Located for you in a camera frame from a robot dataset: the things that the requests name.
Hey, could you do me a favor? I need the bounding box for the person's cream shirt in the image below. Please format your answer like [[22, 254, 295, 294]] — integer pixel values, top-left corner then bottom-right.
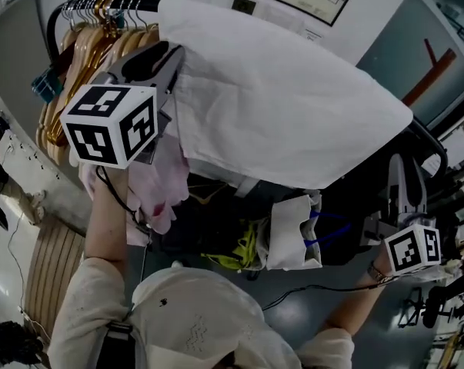
[[46, 257, 356, 369]]

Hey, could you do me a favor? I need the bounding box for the black shoulder strap buckle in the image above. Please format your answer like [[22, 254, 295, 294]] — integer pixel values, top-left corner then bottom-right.
[[102, 320, 135, 369]]

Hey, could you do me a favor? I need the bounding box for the black tripod stand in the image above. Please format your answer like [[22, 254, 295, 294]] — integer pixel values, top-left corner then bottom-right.
[[397, 284, 464, 330]]

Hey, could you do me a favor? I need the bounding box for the person's left forearm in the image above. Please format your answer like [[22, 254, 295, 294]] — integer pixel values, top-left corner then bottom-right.
[[84, 165, 141, 264]]

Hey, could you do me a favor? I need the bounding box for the person's right forearm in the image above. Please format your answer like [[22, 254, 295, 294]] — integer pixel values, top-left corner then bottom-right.
[[322, 248, 395, 337]]

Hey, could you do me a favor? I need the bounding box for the slatted wooden platform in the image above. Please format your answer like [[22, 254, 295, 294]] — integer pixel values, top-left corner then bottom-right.
[[23, 217, 87, 340]]

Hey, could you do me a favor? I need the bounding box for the teal plastic clip hanger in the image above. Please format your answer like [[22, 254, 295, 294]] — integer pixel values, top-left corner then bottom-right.
[[31, 66, 65, 105]]

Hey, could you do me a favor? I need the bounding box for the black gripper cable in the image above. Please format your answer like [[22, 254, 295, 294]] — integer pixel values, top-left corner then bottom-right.
[[95, 165, 152, 234]]

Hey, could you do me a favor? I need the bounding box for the black floor cable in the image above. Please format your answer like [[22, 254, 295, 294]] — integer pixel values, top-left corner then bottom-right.
[[261, 282, 386, 311]]

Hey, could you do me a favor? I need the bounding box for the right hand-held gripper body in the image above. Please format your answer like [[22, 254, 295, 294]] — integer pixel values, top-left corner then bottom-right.
[[360, 205, 442, 278]]

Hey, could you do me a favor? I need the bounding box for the wall control panel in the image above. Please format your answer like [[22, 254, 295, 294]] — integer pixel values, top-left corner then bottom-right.
[[230, 0, 258, 15]]

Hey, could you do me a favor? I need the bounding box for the red brown wooden bar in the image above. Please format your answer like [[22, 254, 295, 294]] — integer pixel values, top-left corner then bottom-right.
[[401, 38, 458, 108]]

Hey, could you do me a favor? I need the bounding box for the white cloth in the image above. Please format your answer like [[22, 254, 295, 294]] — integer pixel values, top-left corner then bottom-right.
[[156, 0, 414, 191]]

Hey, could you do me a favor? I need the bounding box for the yellow green strap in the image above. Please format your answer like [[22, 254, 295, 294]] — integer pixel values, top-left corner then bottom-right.
[[200, 221, 273, 272]]

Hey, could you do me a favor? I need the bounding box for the pink cloth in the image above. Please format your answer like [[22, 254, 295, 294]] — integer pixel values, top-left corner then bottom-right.
[[79, 131, 191, 246]]

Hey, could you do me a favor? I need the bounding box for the row of wooden hangers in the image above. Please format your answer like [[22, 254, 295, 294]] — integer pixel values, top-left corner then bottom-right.
[[35, 0, 162, 165]]

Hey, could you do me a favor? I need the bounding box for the white bag with blue handles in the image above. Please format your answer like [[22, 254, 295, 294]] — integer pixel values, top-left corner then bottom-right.
[[265, 193, 352, 271]]

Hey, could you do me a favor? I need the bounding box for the metal wristwatch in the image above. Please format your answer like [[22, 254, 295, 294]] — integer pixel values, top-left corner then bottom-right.
[[366, 261, 395, 284]]

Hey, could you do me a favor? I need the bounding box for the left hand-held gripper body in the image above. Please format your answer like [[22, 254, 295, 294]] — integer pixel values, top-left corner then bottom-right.
[[59, 64, 174, 170]]

